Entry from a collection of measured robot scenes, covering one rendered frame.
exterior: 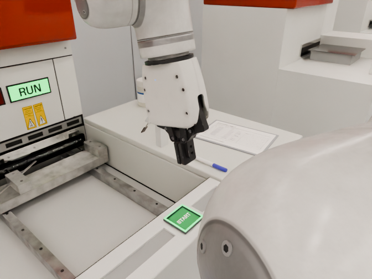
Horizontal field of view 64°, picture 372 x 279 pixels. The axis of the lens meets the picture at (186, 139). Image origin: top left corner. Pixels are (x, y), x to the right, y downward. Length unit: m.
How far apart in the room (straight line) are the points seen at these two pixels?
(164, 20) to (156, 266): 0.37
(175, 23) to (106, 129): 0.60
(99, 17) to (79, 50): 2.38
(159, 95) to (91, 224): 0.46
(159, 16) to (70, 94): 0.65
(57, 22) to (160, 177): 0.50
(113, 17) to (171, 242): 0.37
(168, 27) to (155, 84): 0.09
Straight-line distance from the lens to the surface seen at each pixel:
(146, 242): 0.57
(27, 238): 0.80
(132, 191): 0.86
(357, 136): 0.18
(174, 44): 0.43
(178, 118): 0.45
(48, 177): 0.93
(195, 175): 0.74
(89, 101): 2.91
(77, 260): 0.75
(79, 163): 0.97
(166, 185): 0.84
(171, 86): 0.44
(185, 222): 0.58
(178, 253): 0.54
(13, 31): 0.88
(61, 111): 1.02
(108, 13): 0.40
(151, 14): 0.42
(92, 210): 0.87
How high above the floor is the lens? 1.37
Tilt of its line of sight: 28 degrees down
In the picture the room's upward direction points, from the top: straight up
